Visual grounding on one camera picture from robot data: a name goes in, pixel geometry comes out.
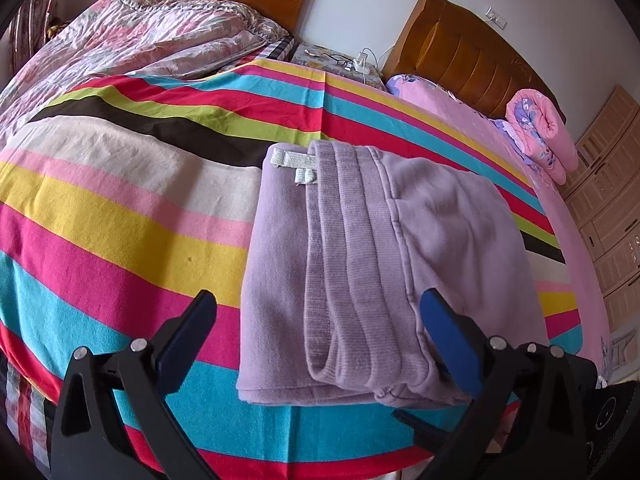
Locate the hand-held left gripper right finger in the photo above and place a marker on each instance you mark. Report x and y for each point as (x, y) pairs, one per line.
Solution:
(450, 345)

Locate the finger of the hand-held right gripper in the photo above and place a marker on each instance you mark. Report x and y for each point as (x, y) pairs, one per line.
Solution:
(425, 430)

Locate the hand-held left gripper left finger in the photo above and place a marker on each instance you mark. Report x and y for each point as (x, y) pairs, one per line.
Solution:
(185, 345)

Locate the lilac purple sweatshirt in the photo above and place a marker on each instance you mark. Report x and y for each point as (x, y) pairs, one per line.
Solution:
(450, 220)

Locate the rainbow striped blanket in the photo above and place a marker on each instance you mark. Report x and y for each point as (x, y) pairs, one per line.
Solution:
(125, 220)

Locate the pink bed sheet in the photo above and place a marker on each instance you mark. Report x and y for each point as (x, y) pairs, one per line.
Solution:
(560, 220)

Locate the light wooden wardrobe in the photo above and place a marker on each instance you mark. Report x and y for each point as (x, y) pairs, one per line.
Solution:
(610, 200)

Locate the purple ruffled pillow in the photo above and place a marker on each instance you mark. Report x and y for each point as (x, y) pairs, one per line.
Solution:
(507, 132)

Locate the rolled pink floral quilt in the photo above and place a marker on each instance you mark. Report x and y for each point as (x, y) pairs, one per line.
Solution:
(542, 130)

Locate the carved wooden headboard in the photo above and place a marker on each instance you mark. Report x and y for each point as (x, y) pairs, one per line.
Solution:
(465, 55)

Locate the white charger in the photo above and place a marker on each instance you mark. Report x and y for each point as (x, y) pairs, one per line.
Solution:
(362, 65)

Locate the black eyeglasses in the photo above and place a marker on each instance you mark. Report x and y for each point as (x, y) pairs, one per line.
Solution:
(334, 60)

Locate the nightstand with patterned cover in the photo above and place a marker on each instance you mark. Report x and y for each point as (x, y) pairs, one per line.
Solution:
(310, 57)

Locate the brown plush toy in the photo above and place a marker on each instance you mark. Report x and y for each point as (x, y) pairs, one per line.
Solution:
(56, 30)

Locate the pink floral curtain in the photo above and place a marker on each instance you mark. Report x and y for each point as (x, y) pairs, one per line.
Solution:
(35, 15)

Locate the white wall socket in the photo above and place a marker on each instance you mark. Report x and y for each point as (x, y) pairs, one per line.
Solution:
(496, 16)

